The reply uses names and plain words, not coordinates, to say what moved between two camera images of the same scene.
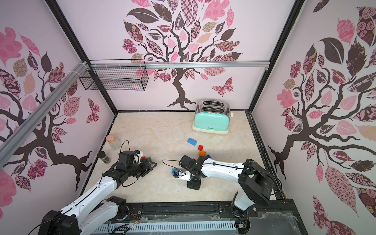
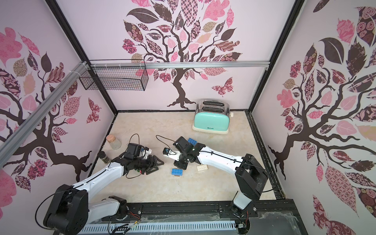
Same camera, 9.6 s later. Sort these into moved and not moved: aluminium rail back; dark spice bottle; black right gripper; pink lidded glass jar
Moved: black right gripper
Not moved: pink lidded glass jar; aluminium rail back; dark spice bottle
